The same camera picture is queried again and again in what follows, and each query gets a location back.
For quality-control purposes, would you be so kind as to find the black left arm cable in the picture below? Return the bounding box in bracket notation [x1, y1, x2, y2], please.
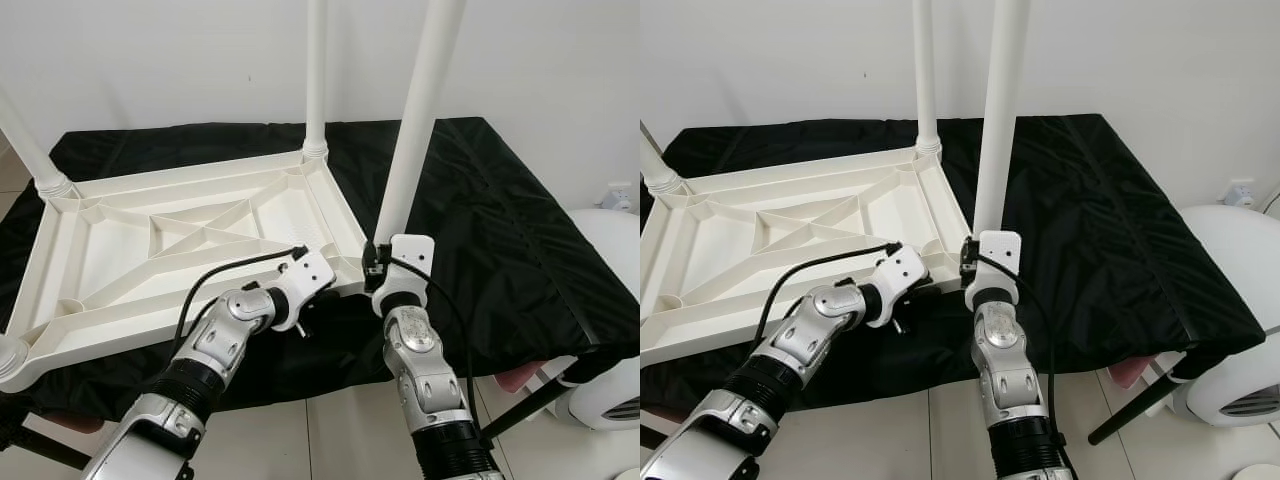
[172, 245, 309, 356]
[755, 242, 903, 346]

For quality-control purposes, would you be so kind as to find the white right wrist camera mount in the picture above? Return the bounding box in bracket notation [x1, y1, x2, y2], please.
[370, 235, 435, 319]
[963, 230, 1023, 311]

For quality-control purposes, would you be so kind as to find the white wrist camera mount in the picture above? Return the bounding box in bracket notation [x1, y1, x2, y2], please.
[963, 230, 1023, 311]
[270, 250, 337, 331]
[870, 245, 929, 326]
[370, 235, 435, 319]

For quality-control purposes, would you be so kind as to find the white rounded plastic appliance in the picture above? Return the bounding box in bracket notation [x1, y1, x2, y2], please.
[555, 207, 641, 429]
[1170, 205, 1280, 429]

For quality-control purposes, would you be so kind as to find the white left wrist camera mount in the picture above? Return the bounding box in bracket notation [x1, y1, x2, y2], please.
[270, 250, 337, 331]
[870, 245, 929, 326]

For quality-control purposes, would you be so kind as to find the black tablecloth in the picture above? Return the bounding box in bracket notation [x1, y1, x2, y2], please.
[0, 117, 641, 416]
[640, 113, 1266, 401]

